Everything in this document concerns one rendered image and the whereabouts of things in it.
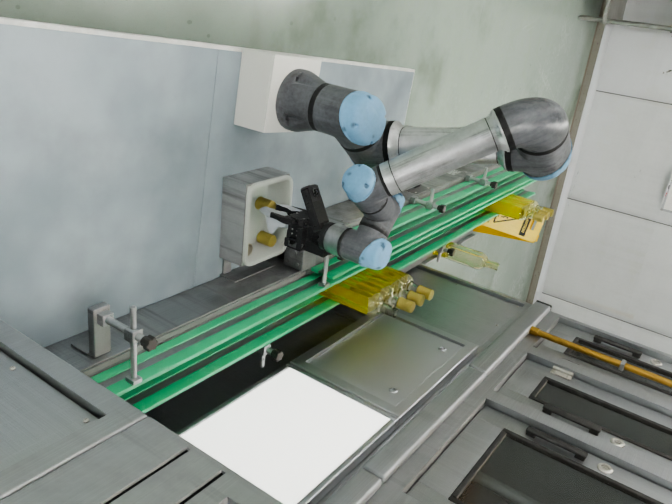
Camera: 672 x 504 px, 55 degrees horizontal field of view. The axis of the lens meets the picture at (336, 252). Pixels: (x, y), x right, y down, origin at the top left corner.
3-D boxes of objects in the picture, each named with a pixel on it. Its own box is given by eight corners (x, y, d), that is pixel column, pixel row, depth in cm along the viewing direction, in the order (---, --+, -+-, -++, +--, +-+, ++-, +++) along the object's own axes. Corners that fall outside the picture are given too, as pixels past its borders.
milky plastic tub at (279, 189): (219, 258, 169) (244, 269, 165) (223, 176, 161) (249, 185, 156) (263, 242, 183) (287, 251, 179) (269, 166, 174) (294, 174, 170)
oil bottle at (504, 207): (478, 208, 283) (540, 226, 269) (480, 196, 281) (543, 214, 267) (483, 205, 287) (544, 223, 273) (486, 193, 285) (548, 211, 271)
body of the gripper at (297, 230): (280, 244, 162) (319, 260, 156) (284, 212, 158) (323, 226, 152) (299, 238, 168) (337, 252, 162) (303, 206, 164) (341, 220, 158)
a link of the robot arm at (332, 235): (338, 231, 150) (357, 224, 157) (322, 225, 152) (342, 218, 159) (334, 260, 153) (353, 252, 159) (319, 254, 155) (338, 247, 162)
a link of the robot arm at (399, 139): (341, 106, 160) (572, 103, 137) (362, 137, 173) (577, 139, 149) (330, 149, 157) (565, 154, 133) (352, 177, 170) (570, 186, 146)
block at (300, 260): (281, 264, 183) (300, 272, 179) (284, 233, 179) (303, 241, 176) (289, 261, 186) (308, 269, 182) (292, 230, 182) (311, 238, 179)
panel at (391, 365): (161, 451, 138) (283, 535, 121) (161, 440, 137) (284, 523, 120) (380, 312, 208) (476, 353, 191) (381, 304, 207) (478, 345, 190)
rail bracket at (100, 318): (71, 352, 135) (142, 398, 123) (67, 280, 128) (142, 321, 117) (91, 344, 138) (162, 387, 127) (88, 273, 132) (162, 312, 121)
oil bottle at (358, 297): (313, 292, 189) (374, 319, 179) (315, 275, 187) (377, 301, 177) (324, 287, 194) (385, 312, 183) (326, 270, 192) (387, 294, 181)
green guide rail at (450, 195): (313, 246, 180) (336, 255, 176) (313, 243, 180) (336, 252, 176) (527, 157, 316) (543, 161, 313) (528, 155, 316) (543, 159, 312)
